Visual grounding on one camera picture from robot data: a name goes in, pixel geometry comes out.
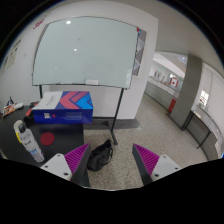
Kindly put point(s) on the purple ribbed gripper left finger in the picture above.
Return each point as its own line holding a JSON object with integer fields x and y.
{"x": 71, "y": 166}

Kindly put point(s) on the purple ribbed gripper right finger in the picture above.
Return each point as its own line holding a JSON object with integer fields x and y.
{"x": 151, "y": 166}

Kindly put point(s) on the clear plastic water bottle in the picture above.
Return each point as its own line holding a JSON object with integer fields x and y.
{"x": 30, "y": 144}

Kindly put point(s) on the black bag on floor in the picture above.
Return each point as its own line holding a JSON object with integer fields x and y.
{"x": 100, "y": 157}

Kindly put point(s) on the red round coaster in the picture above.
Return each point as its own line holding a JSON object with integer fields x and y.
{"x": 47, "y": 138}

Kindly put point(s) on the blue cardboard box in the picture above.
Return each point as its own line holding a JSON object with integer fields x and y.
{"x": 64, "y": 107}

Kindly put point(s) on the red fire cabinet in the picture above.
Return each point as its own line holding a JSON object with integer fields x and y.
{"x": 172, "y": 104}

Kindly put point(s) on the small items on table edge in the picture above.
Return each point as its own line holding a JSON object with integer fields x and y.
{"x": 11, "y": 107}

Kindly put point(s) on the grey concrete pillar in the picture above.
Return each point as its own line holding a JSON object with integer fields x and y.
{"x": 184, "y": 103}

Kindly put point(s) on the whiteboard on black stand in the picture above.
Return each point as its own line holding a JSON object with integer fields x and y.
{"x": 85, "y": 51}

